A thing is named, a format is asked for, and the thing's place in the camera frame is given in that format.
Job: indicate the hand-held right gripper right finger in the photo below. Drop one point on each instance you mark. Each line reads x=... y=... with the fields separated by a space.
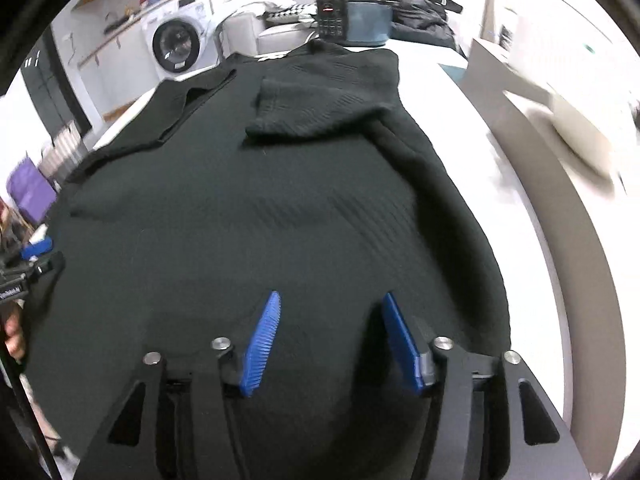
x=402 y=345

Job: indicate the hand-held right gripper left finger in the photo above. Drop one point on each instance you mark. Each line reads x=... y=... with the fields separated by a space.
x=260 y=345

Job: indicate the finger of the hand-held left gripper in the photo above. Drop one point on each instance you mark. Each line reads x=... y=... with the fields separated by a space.
x=39 y=247

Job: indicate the black knit sweater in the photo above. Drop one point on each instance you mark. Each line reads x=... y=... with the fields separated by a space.
x=250 y=210

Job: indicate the person's left hand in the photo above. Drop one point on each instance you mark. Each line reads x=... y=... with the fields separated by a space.
x=16 y=340

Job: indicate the purple box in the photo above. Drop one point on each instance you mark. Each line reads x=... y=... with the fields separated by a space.
x=30 y=190

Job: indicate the white radiator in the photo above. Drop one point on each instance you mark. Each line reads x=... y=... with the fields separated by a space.
x=65 y=155

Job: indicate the thin black pole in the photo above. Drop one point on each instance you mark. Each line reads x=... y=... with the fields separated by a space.
x=30 y=420

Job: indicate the white washing machine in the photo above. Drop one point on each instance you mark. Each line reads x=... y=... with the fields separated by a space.
x=180 y=35

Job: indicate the black cooker with keypad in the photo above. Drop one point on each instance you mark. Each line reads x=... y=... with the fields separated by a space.
x=350 y=19

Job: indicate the checkered cloth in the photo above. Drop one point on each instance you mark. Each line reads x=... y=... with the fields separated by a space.
x=292 y=12

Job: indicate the black jacket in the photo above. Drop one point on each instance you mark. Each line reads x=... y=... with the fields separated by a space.
x=420 y=10

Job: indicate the light grey sofa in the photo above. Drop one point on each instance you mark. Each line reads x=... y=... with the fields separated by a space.
x=280 y=10

